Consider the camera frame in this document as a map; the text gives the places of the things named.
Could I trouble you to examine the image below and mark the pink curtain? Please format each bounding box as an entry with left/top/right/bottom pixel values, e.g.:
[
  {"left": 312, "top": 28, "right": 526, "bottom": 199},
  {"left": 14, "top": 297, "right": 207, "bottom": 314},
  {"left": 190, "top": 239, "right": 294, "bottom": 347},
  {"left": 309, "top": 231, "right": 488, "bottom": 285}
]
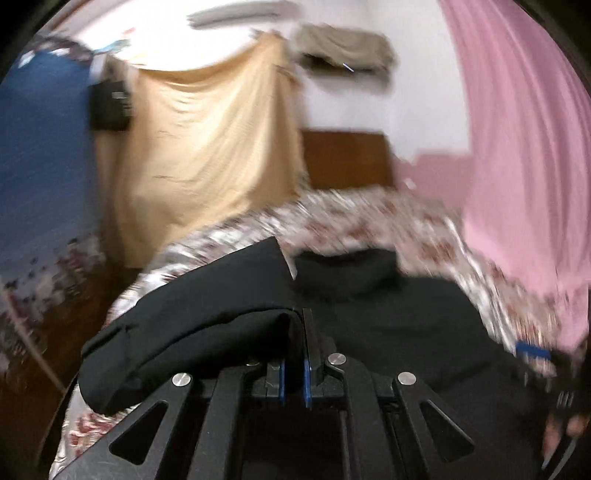
[{"left": 438, "top": 0, "right": 591, "bottom": 352}]

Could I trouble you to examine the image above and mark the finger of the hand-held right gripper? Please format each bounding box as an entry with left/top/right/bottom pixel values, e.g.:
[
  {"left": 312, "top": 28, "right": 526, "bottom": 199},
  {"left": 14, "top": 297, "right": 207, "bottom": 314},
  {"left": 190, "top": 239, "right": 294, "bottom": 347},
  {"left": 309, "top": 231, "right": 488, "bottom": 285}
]
[{"left": 515, "top": 342, "right": 555, "bottom": 376}]

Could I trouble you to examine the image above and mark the blue printed cloth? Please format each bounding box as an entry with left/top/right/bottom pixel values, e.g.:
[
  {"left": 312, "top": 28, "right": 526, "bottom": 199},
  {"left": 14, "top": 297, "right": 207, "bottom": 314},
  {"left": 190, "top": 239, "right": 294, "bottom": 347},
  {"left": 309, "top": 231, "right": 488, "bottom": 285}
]
[{"left": 0, "top": 39, "right": 112, "bottom": 384}]

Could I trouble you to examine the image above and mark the black garment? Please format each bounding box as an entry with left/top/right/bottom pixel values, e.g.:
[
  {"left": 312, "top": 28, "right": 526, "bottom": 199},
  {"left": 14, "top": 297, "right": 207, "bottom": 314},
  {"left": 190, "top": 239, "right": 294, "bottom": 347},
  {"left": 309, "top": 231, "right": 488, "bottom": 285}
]
[{"left": 78, "top": 236, "right": 550, "bottom": 480}]

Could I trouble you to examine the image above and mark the floral bedspread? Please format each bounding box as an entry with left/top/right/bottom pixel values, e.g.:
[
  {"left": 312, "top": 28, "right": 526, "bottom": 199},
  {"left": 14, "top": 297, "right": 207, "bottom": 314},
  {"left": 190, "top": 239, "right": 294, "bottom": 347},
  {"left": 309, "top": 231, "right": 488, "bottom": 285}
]
[{"left": 48, "top": 187, "right": 568, "bottom": 480}]

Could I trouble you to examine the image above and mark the grey wall fixture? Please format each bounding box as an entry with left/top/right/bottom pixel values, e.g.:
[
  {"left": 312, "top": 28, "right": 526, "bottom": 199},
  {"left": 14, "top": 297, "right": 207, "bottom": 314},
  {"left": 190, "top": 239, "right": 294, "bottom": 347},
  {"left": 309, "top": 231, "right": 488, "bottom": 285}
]
[{"left": 187, "top": 0, "right": 301, "bottom": 28}]

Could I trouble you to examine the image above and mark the wooden headboard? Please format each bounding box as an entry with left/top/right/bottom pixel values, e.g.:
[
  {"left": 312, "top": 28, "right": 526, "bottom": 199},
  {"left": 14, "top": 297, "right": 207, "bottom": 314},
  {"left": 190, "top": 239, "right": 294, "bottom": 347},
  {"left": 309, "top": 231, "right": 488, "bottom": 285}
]
[{"left": 300, "top": 130, "right": 398, "bottom": 190}]

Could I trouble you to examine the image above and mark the beige hanging cloth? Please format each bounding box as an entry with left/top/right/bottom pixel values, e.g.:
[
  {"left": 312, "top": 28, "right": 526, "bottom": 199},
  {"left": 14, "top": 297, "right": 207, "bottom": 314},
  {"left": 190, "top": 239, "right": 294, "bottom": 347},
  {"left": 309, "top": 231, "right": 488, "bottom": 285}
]
[{"left": 95, "top": 32, "right": 310, "bottom": 268}]

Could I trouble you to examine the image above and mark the olive cloth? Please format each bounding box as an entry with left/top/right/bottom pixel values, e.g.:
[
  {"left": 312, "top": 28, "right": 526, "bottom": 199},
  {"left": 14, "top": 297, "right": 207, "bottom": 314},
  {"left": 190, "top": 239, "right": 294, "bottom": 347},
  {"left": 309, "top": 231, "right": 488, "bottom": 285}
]
[{"left": 293, "top": 23, "right": 398, "bottom": 75}]

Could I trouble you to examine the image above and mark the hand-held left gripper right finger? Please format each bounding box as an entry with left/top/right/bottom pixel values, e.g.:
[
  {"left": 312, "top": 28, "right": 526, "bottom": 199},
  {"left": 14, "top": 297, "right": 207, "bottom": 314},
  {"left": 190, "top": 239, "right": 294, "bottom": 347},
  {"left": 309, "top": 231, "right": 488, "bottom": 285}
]
[{"left": 301, "top": 307, "right": 476, "bottom": 480}]

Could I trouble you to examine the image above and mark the black bag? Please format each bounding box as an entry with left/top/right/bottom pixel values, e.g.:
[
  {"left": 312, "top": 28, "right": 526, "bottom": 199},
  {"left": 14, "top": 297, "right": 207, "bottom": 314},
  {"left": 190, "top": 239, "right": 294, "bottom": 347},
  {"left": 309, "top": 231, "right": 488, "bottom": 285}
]
[{"left": 89, "top": 78, "right": 134, "bottom": 132}]

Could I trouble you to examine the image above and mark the person's right hand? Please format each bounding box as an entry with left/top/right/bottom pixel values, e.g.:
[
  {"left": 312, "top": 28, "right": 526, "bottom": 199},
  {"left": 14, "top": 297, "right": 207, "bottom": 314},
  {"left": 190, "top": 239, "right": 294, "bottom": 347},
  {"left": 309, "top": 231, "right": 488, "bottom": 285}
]
[{"left": 542, "top": 351, "right": 591, "bottom": 462}]

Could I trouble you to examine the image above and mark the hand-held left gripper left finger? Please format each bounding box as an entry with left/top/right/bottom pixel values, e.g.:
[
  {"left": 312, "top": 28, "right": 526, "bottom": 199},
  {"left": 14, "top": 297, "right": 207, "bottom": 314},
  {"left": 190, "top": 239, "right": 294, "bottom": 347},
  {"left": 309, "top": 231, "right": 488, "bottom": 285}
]
[{"left": 108, "top": 355, "right": 287, "bottom": 480}]

